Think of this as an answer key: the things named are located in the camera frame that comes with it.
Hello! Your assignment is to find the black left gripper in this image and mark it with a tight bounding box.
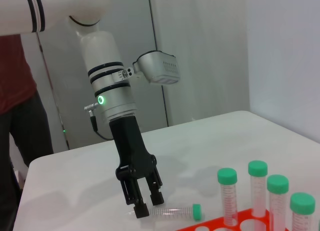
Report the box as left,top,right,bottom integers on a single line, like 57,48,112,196
109,115,165,219

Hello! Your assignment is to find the green capped clear test tube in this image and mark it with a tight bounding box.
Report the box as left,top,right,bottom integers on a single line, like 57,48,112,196
289,192,316,231
266,174,290,231
247,160,268,218
127,203,206,222
216,167,238,227

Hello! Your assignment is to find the orange test tube rack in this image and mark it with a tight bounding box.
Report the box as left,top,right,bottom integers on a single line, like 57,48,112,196
174,207,293,231

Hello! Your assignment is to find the grey cabinet door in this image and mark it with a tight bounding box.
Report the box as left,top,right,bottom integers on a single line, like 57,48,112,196
37,0,169,152

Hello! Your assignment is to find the person in red shirt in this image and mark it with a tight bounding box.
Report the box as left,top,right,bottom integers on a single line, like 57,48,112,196
0,33,55,231

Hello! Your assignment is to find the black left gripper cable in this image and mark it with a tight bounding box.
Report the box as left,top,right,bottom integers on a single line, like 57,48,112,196
84,102,116,142

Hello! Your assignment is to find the silver camera mount knob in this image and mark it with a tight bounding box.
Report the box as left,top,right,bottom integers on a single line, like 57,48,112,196
119,67,135,79

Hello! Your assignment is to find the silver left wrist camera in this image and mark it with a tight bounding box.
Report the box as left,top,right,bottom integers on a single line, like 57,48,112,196
132,50,181,86

